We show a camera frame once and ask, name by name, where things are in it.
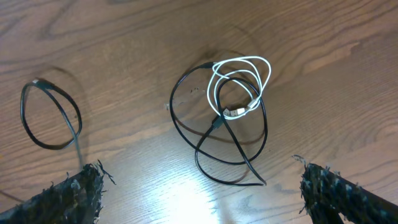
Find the white USB cable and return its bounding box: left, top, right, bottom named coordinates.
left=206, top=55, right=272, bottom=121

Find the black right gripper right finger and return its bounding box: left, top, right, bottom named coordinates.
left=292, top=154, right=397, bottom=224

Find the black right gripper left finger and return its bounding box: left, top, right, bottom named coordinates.
left=1, top=161, right=114, bottom=224

